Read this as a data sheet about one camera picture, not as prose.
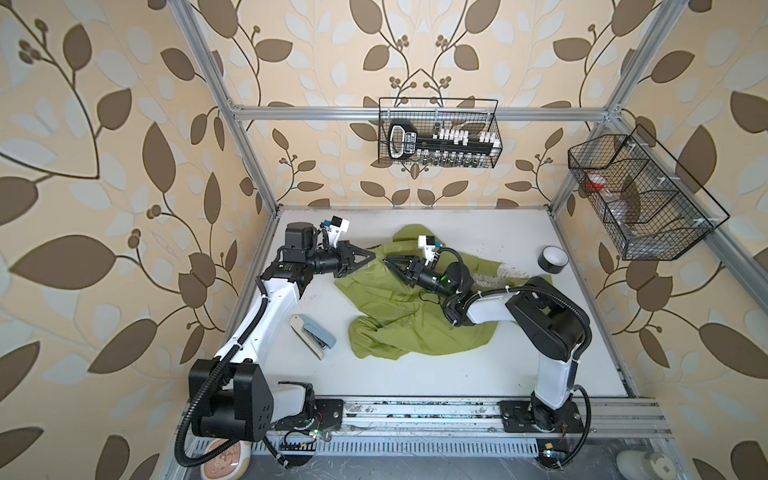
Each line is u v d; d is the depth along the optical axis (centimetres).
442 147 84
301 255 62
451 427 74
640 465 63
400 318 87
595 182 81
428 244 79
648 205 74
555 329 50
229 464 67
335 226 72
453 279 68
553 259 104
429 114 91
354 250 71
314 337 86
